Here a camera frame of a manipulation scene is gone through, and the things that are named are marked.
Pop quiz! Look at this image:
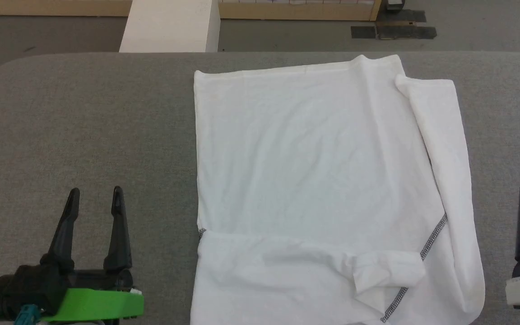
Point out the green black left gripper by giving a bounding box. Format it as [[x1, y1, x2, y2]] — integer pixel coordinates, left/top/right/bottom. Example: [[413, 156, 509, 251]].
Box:
[[0, 186, 144, 324]]

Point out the white garment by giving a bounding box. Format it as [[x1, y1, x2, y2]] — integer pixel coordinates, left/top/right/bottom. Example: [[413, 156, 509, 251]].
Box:
[[190, 54, 486, 325]]

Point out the white rectangular block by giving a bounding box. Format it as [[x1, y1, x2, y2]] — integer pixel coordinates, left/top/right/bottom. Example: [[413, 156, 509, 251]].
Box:
[[119, 0, 221, 53]]

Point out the dark floor mat strip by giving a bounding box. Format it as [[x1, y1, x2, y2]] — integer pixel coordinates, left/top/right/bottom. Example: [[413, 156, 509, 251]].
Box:
[[376, 9, 427, 23]]

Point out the wooden baseboard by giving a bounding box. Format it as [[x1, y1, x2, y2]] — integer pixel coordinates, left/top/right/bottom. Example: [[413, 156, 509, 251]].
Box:
[[0, 0, 383, 22]]

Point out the teal cable connector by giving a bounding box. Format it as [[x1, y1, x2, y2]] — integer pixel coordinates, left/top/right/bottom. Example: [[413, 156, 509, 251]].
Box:
[[14, 304, 40, 325]]

